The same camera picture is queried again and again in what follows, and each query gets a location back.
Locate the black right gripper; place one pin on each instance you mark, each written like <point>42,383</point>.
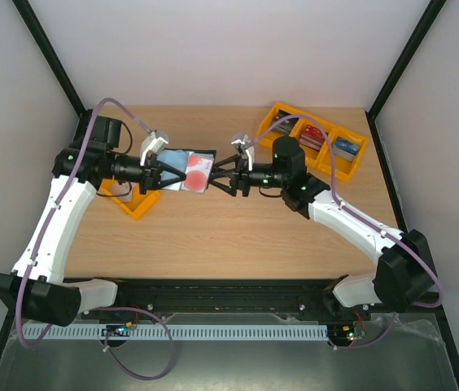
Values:
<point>242,176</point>

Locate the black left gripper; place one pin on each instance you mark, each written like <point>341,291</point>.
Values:
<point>152,174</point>

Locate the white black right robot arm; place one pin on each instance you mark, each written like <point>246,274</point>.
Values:
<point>402,259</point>

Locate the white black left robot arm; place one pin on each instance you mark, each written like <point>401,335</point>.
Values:
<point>35,289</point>

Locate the white card with blossom print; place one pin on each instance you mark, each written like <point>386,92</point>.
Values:
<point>123,191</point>

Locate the black card stack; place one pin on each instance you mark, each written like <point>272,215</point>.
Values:
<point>285,127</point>

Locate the red card stack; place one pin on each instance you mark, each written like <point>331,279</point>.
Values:
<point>312,137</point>

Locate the blue card stack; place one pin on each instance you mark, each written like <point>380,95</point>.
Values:
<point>345,149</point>

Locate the small yellow plastic bin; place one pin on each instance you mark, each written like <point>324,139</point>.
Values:
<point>139,204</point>

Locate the yellow three-compartment tray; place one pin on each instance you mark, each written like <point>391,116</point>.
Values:
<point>328,147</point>

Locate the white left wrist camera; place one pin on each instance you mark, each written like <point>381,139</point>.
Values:
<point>155,142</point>

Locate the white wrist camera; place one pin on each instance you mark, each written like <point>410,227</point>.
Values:
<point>242,143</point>
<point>155,142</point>

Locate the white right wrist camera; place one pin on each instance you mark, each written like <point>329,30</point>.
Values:
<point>242,143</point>

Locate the black aluminium frame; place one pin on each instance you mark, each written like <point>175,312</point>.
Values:
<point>424,24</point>

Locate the white slotted cable duct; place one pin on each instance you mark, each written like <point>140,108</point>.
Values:
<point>83,331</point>

